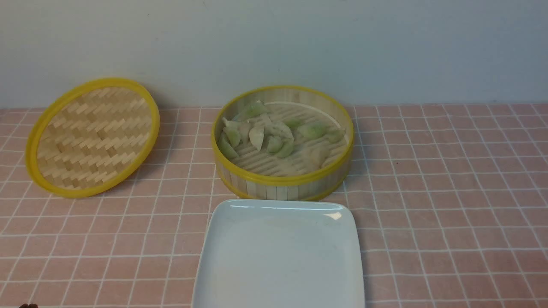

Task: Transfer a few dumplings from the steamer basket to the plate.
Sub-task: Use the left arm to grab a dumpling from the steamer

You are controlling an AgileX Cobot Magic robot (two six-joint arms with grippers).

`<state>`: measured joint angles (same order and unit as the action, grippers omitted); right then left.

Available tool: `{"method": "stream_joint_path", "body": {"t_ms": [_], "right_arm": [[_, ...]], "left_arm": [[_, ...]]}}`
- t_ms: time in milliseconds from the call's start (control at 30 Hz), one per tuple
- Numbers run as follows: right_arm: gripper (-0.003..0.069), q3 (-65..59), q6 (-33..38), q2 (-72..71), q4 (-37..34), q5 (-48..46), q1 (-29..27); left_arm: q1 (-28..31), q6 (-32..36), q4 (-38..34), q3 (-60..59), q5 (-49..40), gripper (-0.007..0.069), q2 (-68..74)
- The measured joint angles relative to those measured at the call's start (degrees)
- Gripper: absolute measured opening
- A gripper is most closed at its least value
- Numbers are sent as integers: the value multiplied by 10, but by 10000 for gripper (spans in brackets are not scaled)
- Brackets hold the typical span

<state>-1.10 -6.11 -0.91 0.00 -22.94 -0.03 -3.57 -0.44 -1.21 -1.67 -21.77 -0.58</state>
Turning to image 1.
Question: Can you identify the green dumpling left middle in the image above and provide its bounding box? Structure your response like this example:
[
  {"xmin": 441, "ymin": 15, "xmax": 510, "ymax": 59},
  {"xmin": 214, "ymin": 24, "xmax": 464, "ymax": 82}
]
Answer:
[{"xmin": 222, "ymin": 118, "xmax": 241, "ymax": 148}]

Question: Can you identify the green dumpling far right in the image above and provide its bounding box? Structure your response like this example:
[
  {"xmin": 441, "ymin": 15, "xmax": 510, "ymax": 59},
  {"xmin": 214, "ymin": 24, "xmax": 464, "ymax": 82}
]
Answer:
[{"xmin": 325, "ymin": 129, "xmax": 346, "ymax": 144}]

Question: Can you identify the white square ceramic plate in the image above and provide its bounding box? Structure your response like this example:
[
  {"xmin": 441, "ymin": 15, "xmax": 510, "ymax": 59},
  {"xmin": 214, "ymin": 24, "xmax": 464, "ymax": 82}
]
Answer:
[{"xmin": 191, "ymin": 199, "xmax": 366, "ymax": 308}]

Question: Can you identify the pale steamed dumpling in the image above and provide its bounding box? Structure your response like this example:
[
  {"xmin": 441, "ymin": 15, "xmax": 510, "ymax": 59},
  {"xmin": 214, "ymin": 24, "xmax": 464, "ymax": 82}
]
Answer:
[{"xmin": 309, "ymin": 148, "xmax": 330, "ymax": 169}]

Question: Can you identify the green dumpling far left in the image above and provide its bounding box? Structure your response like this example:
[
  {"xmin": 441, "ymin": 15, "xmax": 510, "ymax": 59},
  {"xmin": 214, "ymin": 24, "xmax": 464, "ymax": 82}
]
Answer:
[{"xmin": 217, "ymin": 133, "xmax": 239, "ymax": 160}]

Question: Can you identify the bamboo steamer lid yellow rim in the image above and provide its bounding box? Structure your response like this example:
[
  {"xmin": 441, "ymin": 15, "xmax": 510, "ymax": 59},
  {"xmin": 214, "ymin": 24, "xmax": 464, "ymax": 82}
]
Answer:
[{"xmin": 25, "ymin": 78, "xmax": 160, "ymax": 198}]

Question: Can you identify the bamboo steamer basket yellow rim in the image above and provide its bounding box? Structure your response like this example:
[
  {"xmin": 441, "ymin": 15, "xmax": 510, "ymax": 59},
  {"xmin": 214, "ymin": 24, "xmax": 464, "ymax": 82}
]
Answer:
[{"xmin": 211, "ymin": 86, "xmax": 354, "ymax": 201}]

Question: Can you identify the pale dumpling centre top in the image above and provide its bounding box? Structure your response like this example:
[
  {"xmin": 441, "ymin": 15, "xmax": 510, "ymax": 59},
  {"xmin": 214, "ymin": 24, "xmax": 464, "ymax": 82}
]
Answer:
[{"xmin": 265, "ymin": 121, "xmax": 294, "ymax": 139}]

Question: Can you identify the green dumpling centre bottom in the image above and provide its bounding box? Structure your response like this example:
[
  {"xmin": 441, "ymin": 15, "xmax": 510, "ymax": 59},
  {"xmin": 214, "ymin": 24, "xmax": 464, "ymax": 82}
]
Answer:
[{"xmin": 275, "ymin": 139, "xmax": 294, "ymax": 158}]

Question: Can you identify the pink checked tablecloth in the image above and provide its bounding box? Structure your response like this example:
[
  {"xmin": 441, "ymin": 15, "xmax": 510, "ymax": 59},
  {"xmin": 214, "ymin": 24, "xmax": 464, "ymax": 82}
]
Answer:
[{"xmin": 0, "ymin": 104, "xmax": 548, "ymax": 308}]

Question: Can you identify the green steamed dumpling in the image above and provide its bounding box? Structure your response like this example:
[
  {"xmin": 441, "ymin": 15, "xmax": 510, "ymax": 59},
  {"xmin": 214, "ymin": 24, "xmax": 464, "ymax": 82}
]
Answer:
[{"xmin": 267, "ymin": 135, "xmax": 283, "ymax": 154}]

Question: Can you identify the green dumpling top left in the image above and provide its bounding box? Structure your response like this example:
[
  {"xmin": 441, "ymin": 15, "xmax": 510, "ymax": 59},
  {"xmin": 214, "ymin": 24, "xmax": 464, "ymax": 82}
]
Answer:
[{"xmin": 233, "ymin": 100, "xmax": 269, "ymax": 121}]

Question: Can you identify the pale green dumpling centre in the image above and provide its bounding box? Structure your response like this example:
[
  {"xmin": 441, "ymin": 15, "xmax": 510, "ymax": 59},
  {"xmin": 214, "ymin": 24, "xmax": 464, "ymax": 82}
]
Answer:
[{"xmin": 248, "ymin": 125, "xmax": 265, "ymax": 151}]

